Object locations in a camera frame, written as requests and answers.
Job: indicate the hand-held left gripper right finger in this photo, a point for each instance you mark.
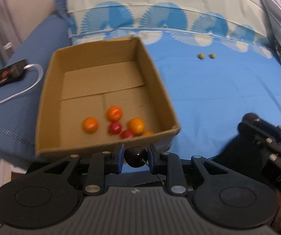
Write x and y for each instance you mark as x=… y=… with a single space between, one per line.
x=151 y=159

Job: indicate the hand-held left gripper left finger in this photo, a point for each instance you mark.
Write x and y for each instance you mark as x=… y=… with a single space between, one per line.
x=119 y=159

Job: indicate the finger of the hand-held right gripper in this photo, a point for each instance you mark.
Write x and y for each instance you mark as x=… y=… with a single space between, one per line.
x=255 y=132
x=272 y=129

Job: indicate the dark cherry with stem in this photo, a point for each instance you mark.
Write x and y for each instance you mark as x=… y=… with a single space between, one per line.
x=135 y=155

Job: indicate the orange cherry tomato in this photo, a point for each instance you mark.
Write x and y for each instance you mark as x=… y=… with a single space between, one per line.
x=148 y=133
x=114 y=113
x=136 y=125
x=90 y=125

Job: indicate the red cherry tomato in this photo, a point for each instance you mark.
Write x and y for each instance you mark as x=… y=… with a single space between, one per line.
x=127 y=134
x=115 y=127

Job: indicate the cardboard box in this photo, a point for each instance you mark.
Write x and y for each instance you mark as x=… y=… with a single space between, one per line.
x=101 y=88

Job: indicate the blue fan-print bed sheet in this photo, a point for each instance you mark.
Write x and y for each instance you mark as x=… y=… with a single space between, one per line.
x=216 y=85

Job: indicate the small olive green fruit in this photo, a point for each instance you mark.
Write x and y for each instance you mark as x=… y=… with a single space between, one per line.
x=201 y=56
x=212 y=55

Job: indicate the grey cloth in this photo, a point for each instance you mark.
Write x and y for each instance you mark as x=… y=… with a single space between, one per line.
x=280 y=27

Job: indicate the blue sofa cover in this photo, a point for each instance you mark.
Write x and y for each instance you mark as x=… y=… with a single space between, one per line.
x=15 y=117

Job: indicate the black smartphone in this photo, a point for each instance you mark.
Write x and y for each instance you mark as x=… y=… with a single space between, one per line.
x=6 y=74

